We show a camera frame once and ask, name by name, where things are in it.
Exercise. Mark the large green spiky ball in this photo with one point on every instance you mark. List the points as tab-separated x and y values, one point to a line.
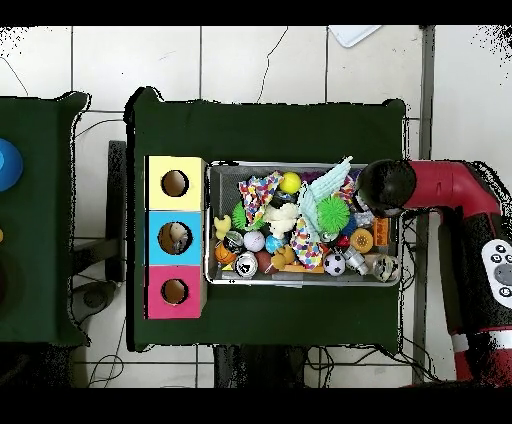
333	214

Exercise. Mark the clear plastic water bottle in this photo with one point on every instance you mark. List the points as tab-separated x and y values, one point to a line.
180	240

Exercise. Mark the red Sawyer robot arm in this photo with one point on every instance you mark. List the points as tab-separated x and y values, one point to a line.
448	184

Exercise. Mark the clear mesh bin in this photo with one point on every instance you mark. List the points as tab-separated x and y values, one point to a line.
224	188

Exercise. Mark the wooden box with three holes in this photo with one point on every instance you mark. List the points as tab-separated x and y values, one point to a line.
192	192

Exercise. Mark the colourful dotted cloth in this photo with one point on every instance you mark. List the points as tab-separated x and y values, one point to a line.
258	194

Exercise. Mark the yellow ball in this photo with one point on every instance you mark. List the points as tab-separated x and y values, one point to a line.
290	182

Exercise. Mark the brown plush bear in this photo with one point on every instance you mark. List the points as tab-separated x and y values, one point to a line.
282	256

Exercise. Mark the silver drink can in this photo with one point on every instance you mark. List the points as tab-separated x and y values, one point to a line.
245	264

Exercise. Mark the dark green tablecloth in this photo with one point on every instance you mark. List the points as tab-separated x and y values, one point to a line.
260	132

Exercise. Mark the mint green knitted cloth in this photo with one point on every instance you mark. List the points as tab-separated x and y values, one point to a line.
330	180

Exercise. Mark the black and white soccer ball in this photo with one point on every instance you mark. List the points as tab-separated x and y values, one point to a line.
334	264

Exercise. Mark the toy burger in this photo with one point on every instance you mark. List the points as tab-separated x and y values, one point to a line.
361	240

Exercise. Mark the silver plastic toy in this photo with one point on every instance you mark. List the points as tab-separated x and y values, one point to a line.
356	260

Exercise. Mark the orange plastic grid tray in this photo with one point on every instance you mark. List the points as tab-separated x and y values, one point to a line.
380	232

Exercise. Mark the white tray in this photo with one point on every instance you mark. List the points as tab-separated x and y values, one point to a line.
352	34

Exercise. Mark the green covered side table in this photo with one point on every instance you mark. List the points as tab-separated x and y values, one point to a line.
40	240

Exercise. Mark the blue round object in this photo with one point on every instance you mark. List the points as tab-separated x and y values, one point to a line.
8	166

